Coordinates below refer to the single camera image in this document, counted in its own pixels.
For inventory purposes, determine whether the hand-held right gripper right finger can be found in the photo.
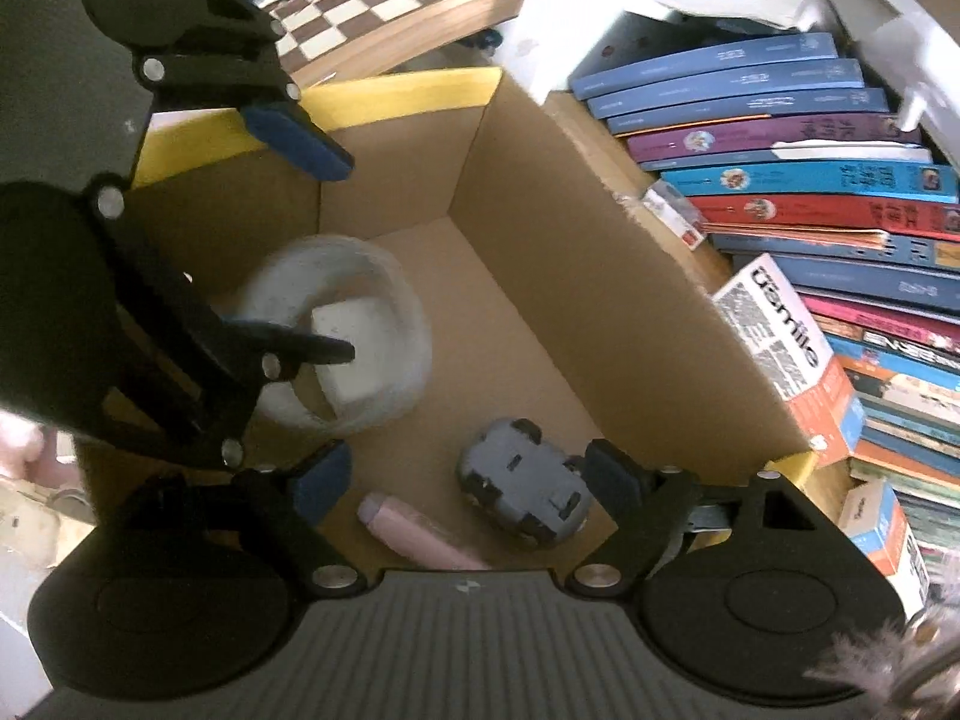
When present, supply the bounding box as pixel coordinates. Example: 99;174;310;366
562;439;830;599

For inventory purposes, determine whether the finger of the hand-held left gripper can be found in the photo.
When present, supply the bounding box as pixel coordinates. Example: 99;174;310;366
90;178;357;472
133;0;357;185

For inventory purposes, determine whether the small orange white blue box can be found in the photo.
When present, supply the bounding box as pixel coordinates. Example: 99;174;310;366
835;480;932;610

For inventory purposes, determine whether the wooden chessboard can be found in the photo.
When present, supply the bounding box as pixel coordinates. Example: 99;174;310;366
262;0;548;85

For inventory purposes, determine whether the grey toy car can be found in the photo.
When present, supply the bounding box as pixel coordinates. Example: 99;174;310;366
456;418;599;550

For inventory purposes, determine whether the small white red card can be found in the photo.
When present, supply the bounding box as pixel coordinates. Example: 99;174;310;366
641;180;710;248

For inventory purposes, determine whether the clear tape roll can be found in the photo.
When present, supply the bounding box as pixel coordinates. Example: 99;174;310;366
236;235;434;437

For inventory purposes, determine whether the white charger plug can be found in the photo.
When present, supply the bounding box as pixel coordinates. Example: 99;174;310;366
0;476;98;567

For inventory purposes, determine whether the white eraser block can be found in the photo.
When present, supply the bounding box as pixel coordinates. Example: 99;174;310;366
310;298;411;407

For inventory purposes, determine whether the pink tube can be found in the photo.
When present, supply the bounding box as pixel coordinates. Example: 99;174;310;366
356;493;492;571

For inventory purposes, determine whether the row of colourful books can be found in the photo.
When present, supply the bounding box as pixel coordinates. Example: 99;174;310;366
568;31;960;601

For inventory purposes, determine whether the yellow cardboard box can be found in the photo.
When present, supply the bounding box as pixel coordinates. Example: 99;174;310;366
71;66;856;578

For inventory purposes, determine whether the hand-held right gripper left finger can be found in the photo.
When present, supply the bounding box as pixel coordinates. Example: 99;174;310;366
116;441;377;601

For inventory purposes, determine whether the orange white box black print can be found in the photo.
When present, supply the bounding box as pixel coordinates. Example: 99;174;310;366
711;253;869;470

